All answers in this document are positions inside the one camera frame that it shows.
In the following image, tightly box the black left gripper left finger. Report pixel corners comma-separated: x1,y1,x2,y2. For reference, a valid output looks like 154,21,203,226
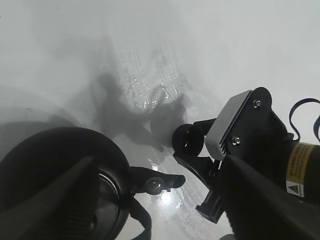
0,156,95,240

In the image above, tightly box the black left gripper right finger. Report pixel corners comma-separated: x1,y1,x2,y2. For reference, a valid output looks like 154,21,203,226
226,155,320,240

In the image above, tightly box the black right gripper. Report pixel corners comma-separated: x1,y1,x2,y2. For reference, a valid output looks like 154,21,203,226
173,87,289,224

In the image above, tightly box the black cast iron teapot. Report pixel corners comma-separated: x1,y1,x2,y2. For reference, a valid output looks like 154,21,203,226
0,127,186,240

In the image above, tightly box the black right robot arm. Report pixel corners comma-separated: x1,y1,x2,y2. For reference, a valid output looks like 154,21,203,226
172,87,320,223

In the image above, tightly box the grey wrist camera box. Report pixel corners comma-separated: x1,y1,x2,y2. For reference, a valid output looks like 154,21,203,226
204,90,252,161

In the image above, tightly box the blue cable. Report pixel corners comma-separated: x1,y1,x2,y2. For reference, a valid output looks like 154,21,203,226
289,98,320,145

